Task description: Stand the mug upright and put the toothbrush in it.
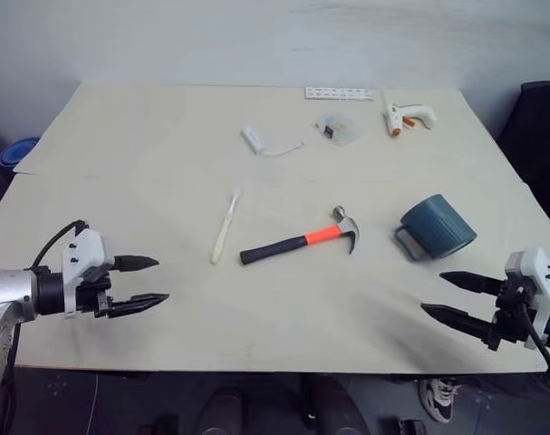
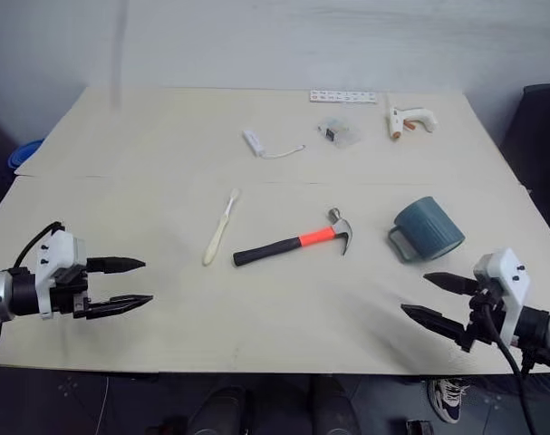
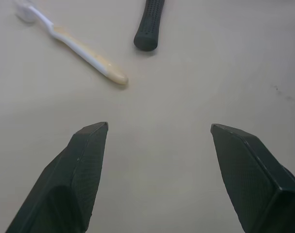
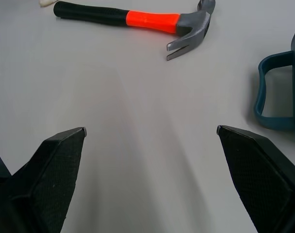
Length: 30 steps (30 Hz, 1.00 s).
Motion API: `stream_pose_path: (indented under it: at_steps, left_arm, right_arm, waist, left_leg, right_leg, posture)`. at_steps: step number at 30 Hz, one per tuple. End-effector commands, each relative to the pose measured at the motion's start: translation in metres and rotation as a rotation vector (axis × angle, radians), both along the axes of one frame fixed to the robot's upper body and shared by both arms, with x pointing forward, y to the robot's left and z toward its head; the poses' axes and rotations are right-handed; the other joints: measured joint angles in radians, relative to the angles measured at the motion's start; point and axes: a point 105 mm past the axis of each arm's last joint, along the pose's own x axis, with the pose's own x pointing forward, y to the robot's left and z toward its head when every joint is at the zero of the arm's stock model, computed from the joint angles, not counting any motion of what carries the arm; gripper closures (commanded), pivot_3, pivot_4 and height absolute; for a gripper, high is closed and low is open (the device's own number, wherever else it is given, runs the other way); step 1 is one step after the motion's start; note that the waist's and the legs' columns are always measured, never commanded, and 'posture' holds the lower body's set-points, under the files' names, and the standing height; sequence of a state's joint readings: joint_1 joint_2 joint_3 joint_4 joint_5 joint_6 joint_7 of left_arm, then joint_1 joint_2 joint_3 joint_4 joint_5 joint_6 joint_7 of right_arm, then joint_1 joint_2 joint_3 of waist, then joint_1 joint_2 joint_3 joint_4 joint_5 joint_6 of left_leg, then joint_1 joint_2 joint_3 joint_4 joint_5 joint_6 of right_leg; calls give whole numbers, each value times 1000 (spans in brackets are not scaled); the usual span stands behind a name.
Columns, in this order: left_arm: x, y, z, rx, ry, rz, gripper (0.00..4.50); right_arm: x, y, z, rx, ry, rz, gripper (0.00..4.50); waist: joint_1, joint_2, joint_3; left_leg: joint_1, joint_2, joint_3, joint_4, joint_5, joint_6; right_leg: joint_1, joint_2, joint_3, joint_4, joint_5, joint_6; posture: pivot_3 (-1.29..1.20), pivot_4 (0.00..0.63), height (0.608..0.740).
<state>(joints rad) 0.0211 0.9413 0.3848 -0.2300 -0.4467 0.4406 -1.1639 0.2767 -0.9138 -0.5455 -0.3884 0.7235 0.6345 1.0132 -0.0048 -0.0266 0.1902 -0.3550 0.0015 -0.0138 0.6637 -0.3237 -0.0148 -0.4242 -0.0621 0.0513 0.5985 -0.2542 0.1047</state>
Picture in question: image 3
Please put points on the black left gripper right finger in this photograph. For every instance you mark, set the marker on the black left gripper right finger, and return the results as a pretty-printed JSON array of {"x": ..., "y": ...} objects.
[{"x": 256, "y": 179}]

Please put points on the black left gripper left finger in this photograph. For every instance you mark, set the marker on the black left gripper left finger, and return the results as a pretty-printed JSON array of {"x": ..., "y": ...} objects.
[{"x": 72, "y": 179}]

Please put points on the white and cream toothbrush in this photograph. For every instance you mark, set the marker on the white and cream toothbrush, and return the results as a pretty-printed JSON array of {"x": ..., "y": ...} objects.
[{"x": 75, "y": 46}]

